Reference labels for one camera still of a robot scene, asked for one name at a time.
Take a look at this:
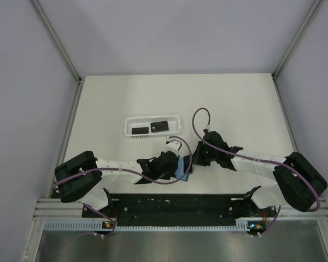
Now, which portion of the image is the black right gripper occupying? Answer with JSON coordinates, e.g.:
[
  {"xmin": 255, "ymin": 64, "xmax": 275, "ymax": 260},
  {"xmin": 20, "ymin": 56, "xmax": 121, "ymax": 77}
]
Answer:
[{"xmin": 188, "ymin": 141, "xmax": 219, "ymax": 166}]

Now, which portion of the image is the blue leather card holder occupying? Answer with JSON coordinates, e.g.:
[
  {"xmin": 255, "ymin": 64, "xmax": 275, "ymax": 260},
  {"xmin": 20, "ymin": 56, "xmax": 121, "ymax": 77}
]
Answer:
[{"xmin": 175, "ymin": 156, "xmax": 193, "ymax": 182}]

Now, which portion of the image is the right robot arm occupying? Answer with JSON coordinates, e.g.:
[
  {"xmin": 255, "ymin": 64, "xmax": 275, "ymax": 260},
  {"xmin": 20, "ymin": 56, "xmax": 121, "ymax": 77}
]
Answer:
[{"xmin": 193, "ymin": 131, "xmax": 328, "ymax": 216}]

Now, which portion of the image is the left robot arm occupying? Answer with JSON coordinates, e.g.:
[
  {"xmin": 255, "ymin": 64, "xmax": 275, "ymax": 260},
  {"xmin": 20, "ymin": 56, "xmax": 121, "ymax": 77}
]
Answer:
[{"xmin": 54, "ymin": 151, "xmax": 179, "ymax": 217}]

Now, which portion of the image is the black card in basket right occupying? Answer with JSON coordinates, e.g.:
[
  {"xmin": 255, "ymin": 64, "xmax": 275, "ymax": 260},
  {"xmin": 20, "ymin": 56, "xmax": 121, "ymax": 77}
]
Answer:
[{"xmin": 150, "ymin": 121, "xmax": 169, "ymax": 133}]

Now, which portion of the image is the black card in basket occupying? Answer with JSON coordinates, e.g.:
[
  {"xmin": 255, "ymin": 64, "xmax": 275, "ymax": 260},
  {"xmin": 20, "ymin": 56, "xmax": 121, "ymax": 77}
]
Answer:
[
  {"xmin": 150, "ymin": 121, "xmax": 169, "ymax": 133},
  {"xmin": 131, "ymin": 127, "xmax": 149, "ymax": 135}
]

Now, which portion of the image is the black card in basket left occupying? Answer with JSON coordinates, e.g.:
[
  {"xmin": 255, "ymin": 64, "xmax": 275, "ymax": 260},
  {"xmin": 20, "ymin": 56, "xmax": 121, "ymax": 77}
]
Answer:
[{"xmin": 131, "ymin": 127, "xmax": 149, "ymax": 135}]

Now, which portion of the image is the white plastic basket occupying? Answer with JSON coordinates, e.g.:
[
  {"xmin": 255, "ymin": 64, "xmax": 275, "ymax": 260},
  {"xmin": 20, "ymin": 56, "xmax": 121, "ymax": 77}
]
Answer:
[{"xmin": 124, "ymin": 115, "xmax": 181, "ymax": 138}]

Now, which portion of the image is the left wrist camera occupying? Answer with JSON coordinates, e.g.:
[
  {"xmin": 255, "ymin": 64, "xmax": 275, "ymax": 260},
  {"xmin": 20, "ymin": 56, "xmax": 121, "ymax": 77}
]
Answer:
[{"xmin": 166, "ymin": 137, "xmax": 182, "ymax": 152}]

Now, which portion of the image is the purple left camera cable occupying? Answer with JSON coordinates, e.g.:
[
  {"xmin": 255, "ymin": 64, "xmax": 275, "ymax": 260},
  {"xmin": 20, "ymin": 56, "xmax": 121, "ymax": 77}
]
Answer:
[{"xmin": 52, "ymin": 135, "xmax": 194, "ymax": 192}]

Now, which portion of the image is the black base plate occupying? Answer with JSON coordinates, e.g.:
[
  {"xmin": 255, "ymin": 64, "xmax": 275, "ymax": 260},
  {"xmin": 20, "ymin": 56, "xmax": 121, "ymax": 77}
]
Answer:
[{"xmin": 81, "ymin": 193, "xmax": 279, "ymax": 227}]

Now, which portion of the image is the grey slotted cable duct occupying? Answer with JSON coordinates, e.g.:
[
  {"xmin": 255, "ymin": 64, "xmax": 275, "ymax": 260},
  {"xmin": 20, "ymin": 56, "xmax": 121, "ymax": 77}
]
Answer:
[{"xmin": 44, "ymin": 220, "xmax": 264, "ymax": 232}]

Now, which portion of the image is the aluminium front rail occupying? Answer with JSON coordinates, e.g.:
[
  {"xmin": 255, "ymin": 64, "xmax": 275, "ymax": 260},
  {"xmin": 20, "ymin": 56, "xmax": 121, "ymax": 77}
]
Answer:
[{"xmin": 32, "ymin": 198, "xmax": 85, "ymax": 221}]

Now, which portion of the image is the left aluminium frame post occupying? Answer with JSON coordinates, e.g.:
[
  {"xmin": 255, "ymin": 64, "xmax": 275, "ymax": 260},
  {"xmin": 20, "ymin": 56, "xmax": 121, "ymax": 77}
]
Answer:
[{"xmin": 30, "ymin": 0, "xmax": 84, "ymax": 82}]

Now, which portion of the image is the aluminium frame post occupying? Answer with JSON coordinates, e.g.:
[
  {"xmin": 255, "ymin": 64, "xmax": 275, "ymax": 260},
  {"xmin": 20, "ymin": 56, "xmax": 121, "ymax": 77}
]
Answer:
[
  {"xmin": 272, "ymin": 0, "xmax": 325, "ymax": 80},
  {"xmin": 30, "ymin": 0, "xmax": 84, "ymax": 82}
]

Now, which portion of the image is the right aluminium frame post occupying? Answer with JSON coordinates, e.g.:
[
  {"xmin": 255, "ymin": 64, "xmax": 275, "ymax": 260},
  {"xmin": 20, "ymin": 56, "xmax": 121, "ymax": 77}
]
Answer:
[{"xmin": 272, "ymin": 0, "xmax": 325, "ymax": 80}]

